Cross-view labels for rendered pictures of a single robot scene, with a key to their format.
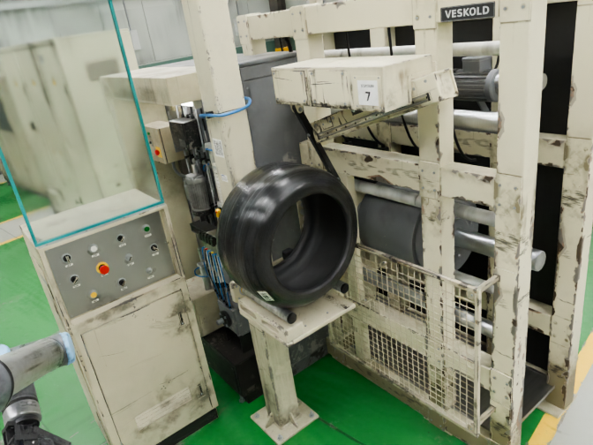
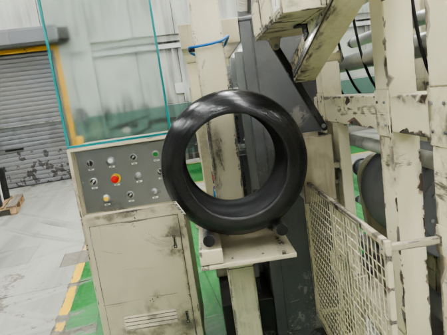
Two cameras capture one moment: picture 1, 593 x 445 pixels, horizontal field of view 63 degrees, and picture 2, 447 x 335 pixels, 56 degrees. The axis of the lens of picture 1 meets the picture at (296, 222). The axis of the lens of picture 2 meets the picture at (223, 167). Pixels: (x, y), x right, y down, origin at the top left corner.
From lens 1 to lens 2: 1.05 m
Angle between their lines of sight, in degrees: 34
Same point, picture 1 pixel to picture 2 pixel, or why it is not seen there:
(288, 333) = (202, 255)
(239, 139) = (213, 71)
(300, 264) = (261, 203)
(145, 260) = (151, 181)
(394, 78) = not seen: outside the picture
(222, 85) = (199, 20)
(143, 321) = (140, 232)
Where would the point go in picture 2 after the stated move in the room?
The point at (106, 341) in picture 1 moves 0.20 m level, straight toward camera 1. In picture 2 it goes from (108, 239) to (93, 253)
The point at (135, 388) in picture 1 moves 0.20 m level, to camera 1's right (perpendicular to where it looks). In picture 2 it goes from (127, 290) to (155, 294)
